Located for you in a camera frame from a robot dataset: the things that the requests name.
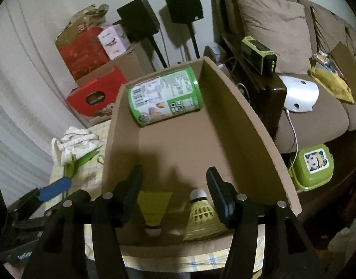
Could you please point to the brown sofa cushion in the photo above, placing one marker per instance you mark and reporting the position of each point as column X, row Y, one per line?
column 329, row 26
column 274, row 26

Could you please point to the yellow checked tablecloth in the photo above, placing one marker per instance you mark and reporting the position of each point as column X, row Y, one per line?
column 90, row 175

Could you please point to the yellow bag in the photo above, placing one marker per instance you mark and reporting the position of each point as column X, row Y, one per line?
column 332, row 84

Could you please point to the green lunch box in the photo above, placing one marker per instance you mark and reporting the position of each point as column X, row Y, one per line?
column 311, row 168

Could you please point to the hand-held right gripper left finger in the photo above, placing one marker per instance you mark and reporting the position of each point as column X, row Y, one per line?
column 131, row 193

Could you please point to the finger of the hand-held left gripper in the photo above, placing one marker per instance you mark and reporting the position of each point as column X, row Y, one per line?
column 55, row 187

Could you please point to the black speaker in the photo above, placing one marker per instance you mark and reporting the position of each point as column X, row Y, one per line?
column 183, row 4
column 138, row 17

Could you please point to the flat cardboard piece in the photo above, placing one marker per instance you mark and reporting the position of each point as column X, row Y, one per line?
column 349, row 66

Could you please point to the red chocolate collection box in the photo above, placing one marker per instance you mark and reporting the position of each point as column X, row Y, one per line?
column 108, row 84

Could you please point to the brown paper bag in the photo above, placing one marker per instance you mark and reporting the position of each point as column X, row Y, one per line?
column 68, row 32

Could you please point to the large brown cardboard carton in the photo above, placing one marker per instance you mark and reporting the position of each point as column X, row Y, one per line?
column 131, row 61

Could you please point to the pink printed box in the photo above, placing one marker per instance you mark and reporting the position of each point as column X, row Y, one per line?
column 114, row 40

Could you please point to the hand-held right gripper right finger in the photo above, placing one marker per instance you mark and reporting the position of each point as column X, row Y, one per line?
column 221, row 199

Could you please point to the green portable radio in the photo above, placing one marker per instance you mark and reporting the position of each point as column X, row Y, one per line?
column 258, row 53

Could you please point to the cardboard box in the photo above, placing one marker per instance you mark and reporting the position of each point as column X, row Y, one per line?
column 181, row 139

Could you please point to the colourful snack packet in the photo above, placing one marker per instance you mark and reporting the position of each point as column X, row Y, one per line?
column 325, row 61

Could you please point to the white rounded device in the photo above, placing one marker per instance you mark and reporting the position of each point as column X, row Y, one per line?
column 300, row 93

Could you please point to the dark wooden sofa armrest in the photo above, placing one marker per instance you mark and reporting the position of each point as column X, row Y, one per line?
column 268, row 98

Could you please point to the white curtain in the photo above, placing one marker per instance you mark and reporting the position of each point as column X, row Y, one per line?
column 21, row 93

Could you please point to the green plastic tool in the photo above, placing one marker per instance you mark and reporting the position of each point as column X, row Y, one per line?
column 79, row 162

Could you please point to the black speaker stand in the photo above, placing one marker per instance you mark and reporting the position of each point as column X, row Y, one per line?
column 157, row 52
column 194, row 42

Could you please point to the white cloth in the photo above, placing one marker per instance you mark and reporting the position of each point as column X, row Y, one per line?
column 73, row 142

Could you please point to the brown sofa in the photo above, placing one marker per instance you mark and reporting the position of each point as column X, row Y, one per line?
column 311, row 122

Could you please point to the yellow shuttlecock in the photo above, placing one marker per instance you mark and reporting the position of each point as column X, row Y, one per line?
column 154, row 206
column 199, row 218

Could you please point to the green snack can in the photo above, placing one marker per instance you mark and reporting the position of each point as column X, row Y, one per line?
column 166, row 96

